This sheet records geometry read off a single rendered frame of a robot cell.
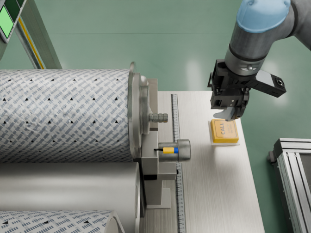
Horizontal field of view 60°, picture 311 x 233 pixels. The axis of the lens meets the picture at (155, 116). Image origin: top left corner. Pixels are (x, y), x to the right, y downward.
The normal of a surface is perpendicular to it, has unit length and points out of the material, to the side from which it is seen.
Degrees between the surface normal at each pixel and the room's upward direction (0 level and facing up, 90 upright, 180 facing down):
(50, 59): 90
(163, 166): 0
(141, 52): 0
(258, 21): 87
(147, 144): 0
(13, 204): 17
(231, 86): 90
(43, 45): 90
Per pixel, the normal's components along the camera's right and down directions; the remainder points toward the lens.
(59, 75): 0.00, -0.79
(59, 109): 0.00, -0.02
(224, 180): 0.00, -0.55
